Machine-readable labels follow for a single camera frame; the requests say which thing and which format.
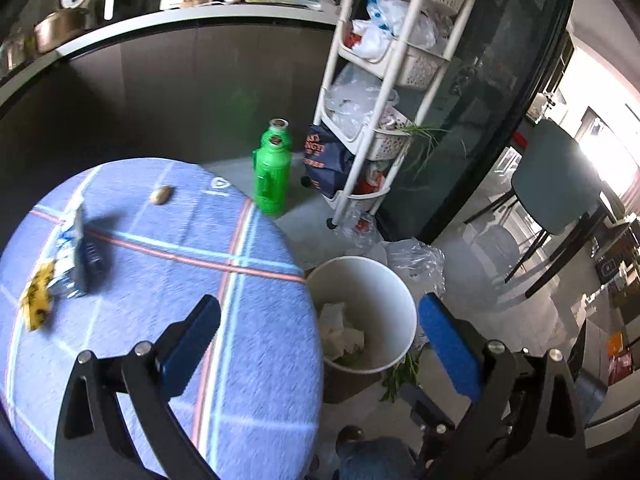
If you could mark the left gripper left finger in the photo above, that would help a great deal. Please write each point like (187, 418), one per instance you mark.
(92, 439)

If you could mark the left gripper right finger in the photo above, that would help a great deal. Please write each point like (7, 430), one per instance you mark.
(524, 418)

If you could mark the yellow wrapper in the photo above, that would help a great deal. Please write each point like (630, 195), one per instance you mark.
(35, 302)

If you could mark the green lettuce leaf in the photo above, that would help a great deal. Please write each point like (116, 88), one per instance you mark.
(403, 373)

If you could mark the white paper food bag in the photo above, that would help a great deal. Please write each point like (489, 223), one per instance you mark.
(342, 343)

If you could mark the white trash bucket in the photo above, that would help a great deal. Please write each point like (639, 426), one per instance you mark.
(377, 303)

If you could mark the grey kitchen counter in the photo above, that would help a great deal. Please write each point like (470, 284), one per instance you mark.
(324, 14)

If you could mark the blue jeans knee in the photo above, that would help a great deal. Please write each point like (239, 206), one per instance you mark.
(380, 458)

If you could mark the clear plastic bag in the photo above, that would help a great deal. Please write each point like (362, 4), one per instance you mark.
(420, 266)

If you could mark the blue silver snack wrapper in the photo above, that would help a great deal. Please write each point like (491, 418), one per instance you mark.
(78, 263)

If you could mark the blue plaid tablecloth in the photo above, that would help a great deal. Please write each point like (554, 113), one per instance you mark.
(252, 407)

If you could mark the dark green chair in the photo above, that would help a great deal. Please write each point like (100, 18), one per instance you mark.
(556, 185)

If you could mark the small brown nut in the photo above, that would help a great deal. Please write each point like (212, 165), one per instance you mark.
(161, 195)

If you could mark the dark blue snack bag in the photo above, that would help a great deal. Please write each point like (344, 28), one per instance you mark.
(327, 162)

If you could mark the green plastic bottle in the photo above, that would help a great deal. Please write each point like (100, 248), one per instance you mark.
(271, 165)

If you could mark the white plastic shelf rack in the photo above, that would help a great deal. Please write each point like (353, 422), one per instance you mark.
(403, 65)

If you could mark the copper pot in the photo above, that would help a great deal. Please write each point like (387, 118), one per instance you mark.
(61, 26)

